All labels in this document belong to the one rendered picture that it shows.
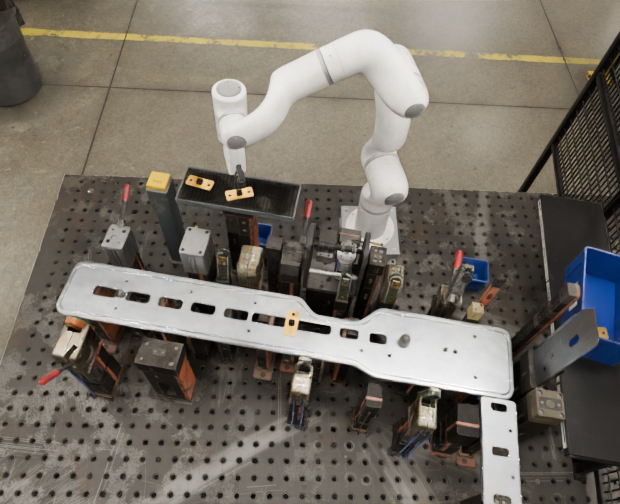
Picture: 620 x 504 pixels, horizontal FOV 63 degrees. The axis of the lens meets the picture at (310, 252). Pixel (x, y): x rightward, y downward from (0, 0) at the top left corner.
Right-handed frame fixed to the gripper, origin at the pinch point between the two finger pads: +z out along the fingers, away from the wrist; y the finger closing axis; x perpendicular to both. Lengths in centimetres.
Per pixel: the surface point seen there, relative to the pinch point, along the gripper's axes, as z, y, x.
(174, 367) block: 23, 45, -28
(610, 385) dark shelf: 22, 82, 90
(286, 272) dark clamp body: 22.6, 23.4, 9.4
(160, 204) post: 17.7, -8.2, -24.7
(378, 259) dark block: 13.5, 30.7, 36.0
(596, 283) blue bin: 22, 52, 105
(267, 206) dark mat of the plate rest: 9.3, 6.7, 7.4
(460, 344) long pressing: 25, 59, 54
